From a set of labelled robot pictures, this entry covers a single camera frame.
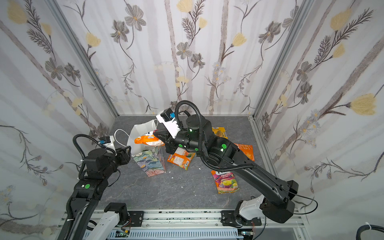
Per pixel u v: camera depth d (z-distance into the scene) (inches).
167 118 16.9
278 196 15.1
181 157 36.8
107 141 23.5
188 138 18.0
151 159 29.6
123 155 24.6
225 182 33.1
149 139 20.9
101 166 20.2
